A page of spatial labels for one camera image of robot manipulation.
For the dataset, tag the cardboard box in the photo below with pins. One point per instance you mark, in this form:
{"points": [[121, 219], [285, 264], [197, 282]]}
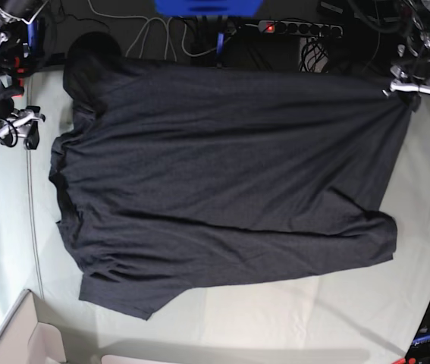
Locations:
{"points": [[25, 339]]}

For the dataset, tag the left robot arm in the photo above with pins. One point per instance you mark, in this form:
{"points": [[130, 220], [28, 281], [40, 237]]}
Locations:
{"points": [[412, 25]]}

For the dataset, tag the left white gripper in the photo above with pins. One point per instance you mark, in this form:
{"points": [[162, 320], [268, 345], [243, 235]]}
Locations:
{"points": [[411, 78]]}

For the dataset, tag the red black clamp left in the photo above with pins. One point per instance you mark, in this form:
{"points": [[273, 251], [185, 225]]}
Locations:
{"points": [[17, 78]]}

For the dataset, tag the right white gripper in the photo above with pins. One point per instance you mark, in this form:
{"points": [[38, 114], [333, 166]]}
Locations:
{"points": [[22, 124]]}

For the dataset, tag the green table cloth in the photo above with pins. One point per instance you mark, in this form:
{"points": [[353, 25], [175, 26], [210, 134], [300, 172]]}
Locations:
{"points": [[368, 315]]}

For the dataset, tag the black t-shirt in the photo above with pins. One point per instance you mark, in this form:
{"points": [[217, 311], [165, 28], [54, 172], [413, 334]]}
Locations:
{"points": [[176, 177]]}

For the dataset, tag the white power strip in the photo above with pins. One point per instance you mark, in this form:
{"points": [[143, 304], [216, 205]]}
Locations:
{"points": [[299, 28]]}

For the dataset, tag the blue box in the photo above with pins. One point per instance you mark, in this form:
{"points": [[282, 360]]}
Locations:
{"points": [[189, 8]]}

